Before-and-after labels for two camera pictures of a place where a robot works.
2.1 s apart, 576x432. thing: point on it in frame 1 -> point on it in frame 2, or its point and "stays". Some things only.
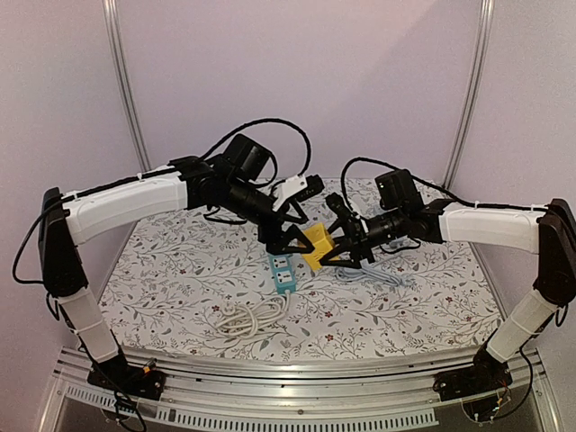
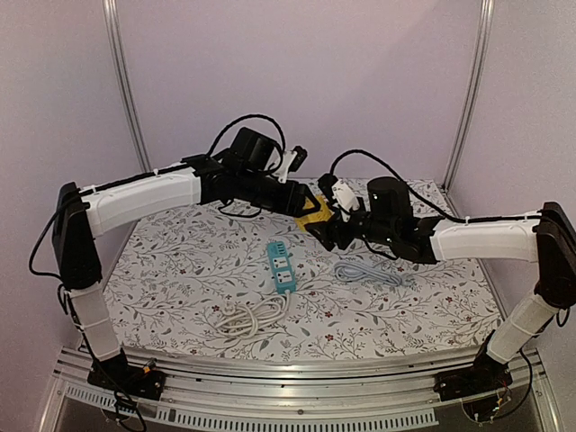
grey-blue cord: [364, 270] stays
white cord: [245, 319] stays
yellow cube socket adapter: [322, 241] -> [321, 216]
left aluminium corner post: [117, 42] stays
